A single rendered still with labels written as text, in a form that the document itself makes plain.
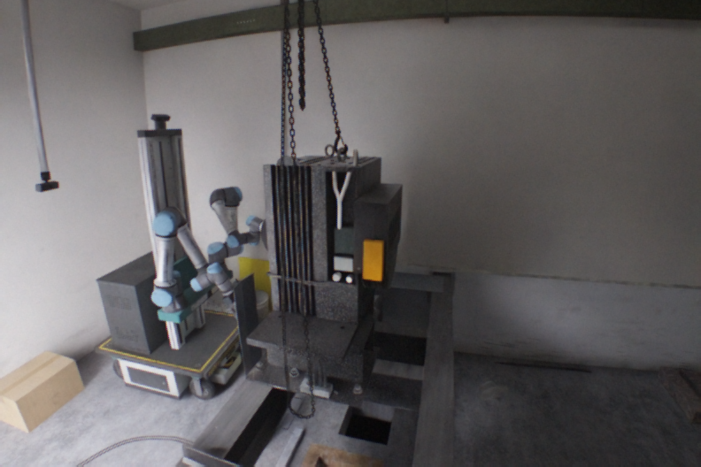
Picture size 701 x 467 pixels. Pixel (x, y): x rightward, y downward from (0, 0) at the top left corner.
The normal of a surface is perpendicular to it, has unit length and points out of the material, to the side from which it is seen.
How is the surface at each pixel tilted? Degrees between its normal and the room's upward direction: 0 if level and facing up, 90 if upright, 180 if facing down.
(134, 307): 90
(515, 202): 90
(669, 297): 90
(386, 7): 90
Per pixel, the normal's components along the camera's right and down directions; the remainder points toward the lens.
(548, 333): -0.27, 0.22
